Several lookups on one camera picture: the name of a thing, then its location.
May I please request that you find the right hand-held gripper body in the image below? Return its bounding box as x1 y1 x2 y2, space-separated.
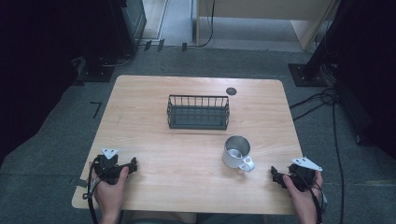
287 156 323 193

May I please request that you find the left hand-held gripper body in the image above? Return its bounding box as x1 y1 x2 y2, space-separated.
92 147 131 186

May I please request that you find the silver metal cup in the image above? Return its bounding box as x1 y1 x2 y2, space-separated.
221 134 256 173

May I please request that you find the black wire basket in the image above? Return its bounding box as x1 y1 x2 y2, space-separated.
166 93 231 131

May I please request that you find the person's right hand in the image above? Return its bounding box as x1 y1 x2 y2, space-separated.
282 170 325 218

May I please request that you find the person's left hand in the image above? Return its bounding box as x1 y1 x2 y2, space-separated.
89 161 130 217

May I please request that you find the black metal stand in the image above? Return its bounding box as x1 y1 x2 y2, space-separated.
288 0 353 88
76 0 138 83

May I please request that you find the dark curtain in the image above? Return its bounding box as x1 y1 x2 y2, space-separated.
0 0 125 166
323 0 396 160

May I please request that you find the dark grey cabinet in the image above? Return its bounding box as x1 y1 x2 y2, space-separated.
120 0 148 49

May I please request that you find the light wooden desk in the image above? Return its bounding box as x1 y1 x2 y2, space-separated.
195 0 339 52

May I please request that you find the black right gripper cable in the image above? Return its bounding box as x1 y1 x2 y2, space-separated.
297 172 327 224

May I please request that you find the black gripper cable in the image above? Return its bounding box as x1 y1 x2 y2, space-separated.
297 172 327 224
81 161 101 224

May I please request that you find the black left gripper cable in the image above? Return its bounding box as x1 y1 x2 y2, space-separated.
81 161 101 224

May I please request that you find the black floor cable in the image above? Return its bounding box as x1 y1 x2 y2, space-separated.
289 87 347 224

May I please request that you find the black hanging cable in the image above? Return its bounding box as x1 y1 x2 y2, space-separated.
197 0 217 49

